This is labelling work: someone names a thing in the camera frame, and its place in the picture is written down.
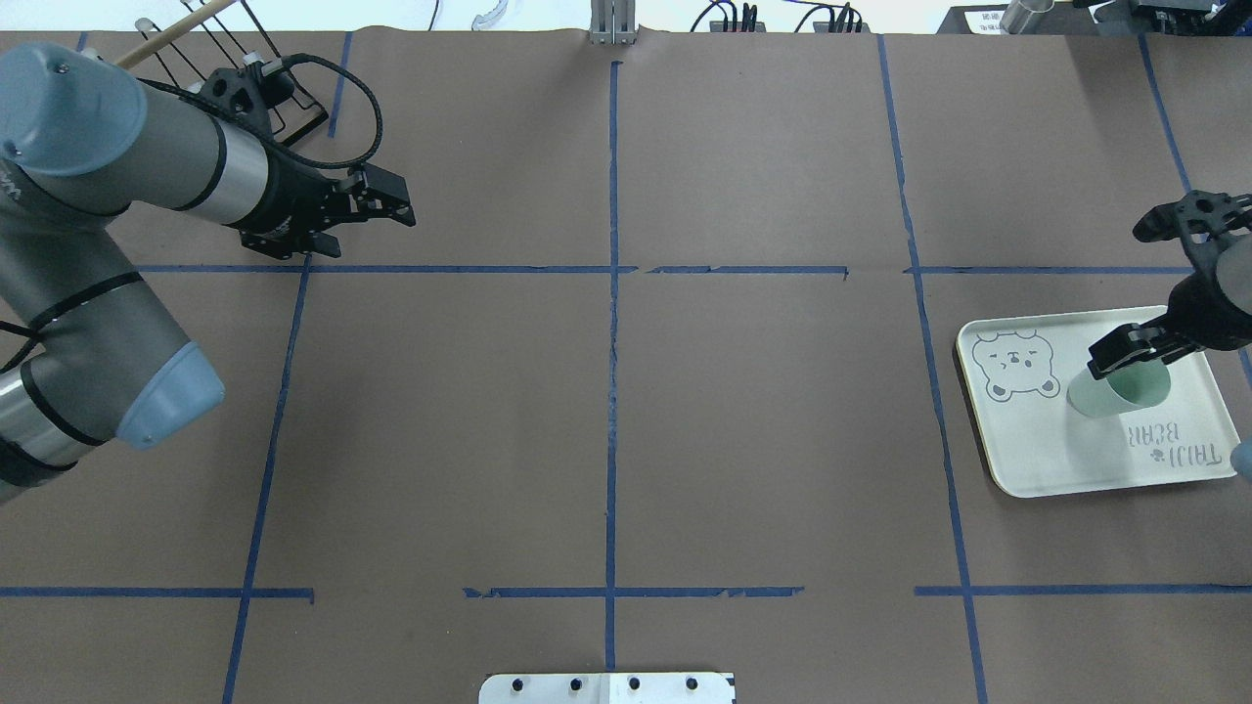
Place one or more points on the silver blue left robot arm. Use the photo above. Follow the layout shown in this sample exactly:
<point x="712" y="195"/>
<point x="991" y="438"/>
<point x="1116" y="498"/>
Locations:
<point x="83" y="140"/>

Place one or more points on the pale green cup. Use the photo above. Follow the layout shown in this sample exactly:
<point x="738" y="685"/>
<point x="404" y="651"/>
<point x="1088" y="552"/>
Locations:
<point x="1133" y="388"/>

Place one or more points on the aluminium frame post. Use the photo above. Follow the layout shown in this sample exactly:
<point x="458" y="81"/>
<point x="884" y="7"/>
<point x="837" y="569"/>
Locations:
<point x="613" y="22"/>

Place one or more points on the white bear print tray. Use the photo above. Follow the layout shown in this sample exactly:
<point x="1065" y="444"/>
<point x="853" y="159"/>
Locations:
<point x="1048" y="429"/>

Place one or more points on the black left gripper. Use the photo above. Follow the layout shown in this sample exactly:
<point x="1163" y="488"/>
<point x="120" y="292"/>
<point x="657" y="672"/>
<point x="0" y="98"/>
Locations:
<point x="291" y="203"/>

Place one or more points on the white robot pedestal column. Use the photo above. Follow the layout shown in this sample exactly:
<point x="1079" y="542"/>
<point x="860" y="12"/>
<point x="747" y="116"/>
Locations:
<point x="629" y="687"/>

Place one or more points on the black wire cup rack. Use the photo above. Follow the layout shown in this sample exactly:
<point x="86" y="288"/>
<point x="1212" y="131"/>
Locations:
<point x="222" y="52"/>

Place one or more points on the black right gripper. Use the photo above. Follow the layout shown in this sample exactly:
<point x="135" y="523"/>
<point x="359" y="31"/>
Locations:
<point x="1210" y="305"/>

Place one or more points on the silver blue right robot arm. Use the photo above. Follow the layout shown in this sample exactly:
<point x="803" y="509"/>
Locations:
<point x="1237" y="254"/>

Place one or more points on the metal cylinder weight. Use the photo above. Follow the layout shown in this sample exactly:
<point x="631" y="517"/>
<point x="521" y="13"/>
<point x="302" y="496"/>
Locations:
<point x="1024" y="17"/>

